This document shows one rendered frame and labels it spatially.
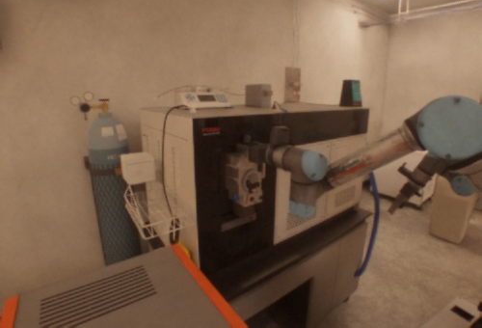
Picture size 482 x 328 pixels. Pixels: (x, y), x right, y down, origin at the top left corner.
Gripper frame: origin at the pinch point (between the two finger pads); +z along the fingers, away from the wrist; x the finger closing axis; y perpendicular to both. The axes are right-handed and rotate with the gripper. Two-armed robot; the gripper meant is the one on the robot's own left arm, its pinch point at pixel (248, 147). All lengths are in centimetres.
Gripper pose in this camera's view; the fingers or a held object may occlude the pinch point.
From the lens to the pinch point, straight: 89.0
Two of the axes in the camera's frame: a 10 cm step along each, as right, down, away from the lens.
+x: 8.1, -1.2, 5.7
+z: -5.9, -1.7, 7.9
